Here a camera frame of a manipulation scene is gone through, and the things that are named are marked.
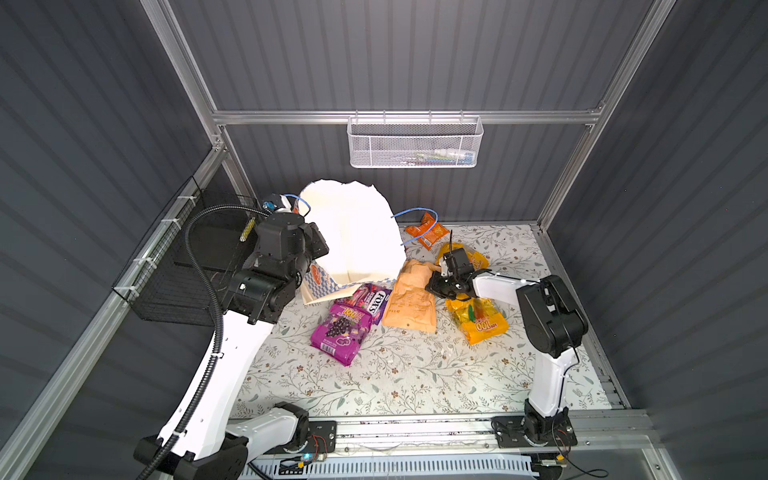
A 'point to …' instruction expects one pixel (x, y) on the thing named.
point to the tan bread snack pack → (410, 304)
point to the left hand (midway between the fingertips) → (313, 228)
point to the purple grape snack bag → (341, 333)
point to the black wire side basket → (164, 285)
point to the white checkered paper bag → (364, 247)
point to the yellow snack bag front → (480, 316)
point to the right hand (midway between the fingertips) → (428, 288)
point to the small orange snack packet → (433, 236)
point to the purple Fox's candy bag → (369, 298)
